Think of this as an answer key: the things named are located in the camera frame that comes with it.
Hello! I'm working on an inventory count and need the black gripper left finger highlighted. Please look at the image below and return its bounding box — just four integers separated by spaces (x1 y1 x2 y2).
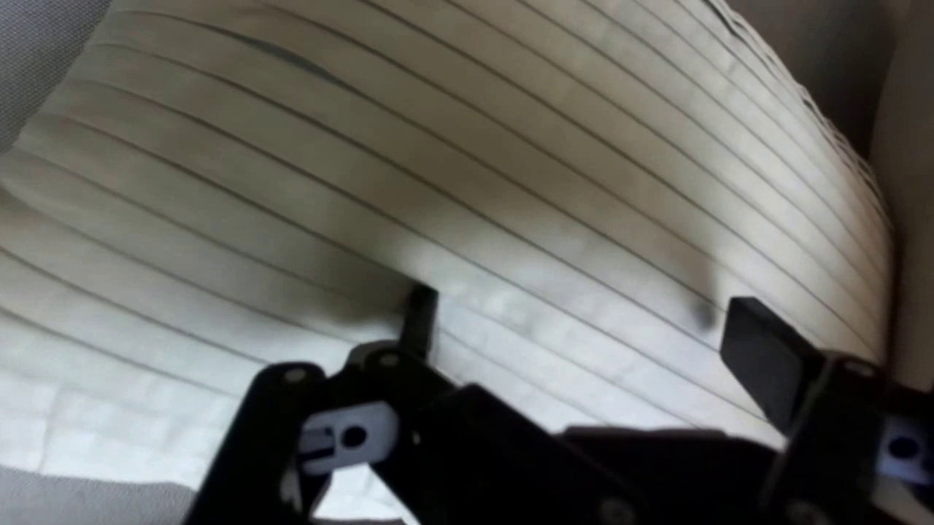
341 287 457 464

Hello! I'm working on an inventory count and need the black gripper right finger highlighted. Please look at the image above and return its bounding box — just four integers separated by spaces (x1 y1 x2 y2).
722 299 877 459

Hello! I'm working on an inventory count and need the cream pleated small pillow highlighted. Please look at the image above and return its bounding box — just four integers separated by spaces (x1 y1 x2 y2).
0 0 896 525

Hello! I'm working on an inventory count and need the light grey fabric sofa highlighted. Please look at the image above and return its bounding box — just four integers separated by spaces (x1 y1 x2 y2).
0 0 934 525

